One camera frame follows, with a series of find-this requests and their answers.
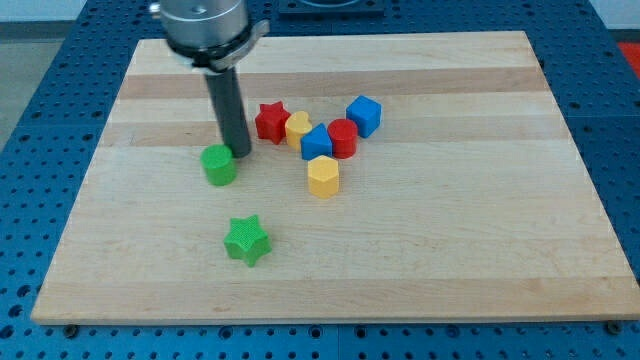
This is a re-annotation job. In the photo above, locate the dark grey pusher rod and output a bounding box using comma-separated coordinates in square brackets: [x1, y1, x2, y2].
[205, 68, 252, 158]

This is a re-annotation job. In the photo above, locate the green cylinder block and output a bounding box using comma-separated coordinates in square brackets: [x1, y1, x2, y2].
[200, 144, 237, 186]

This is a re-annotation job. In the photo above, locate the red star block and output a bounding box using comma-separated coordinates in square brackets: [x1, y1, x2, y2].
[255, 101, 291, 145]

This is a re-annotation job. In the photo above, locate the green star block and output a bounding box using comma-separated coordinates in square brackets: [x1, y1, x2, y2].
[223, 214, 272, 267]

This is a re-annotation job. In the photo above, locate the yellow heart block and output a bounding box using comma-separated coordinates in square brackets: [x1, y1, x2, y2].
[285, 111, 313, 151]

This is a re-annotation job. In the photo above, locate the blue triangle block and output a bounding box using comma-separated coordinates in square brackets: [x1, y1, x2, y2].
[300, 124, 333, 161]

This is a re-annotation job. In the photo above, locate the red cylinder block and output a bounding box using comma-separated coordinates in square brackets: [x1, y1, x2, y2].
[328, 118, 358, 159]

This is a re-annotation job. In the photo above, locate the yellow hexagon block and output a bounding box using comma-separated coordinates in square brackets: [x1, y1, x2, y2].
[307, 155, 340, 199]

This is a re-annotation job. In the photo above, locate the blue cube block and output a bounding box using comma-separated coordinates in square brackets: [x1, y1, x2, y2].
[346, 95, 382, 138]

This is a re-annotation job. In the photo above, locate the wooden board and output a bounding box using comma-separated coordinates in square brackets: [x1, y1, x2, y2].
[31, 31, 639, 325]

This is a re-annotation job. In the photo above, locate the black mount plate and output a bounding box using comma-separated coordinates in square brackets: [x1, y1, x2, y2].
[277, 0, 386, 16]

